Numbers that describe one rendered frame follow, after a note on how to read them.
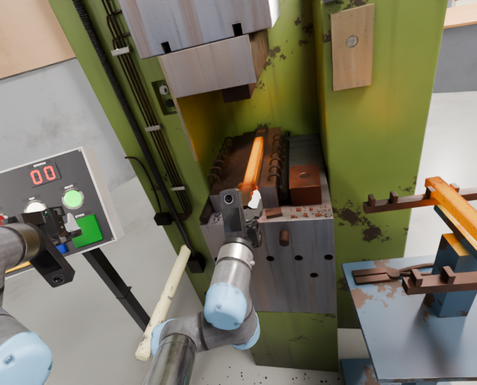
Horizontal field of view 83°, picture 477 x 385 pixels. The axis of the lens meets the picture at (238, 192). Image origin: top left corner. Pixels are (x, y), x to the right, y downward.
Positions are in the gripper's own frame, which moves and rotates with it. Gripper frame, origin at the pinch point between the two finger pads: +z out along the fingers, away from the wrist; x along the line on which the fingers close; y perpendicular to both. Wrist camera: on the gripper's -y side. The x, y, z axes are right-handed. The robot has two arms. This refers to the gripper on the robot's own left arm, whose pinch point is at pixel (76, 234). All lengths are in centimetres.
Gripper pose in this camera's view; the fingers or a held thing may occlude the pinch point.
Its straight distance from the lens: 81.7
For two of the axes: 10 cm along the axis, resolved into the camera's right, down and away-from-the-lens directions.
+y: -3.2, -9.4, -0.6
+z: -1.1, -0.3, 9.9
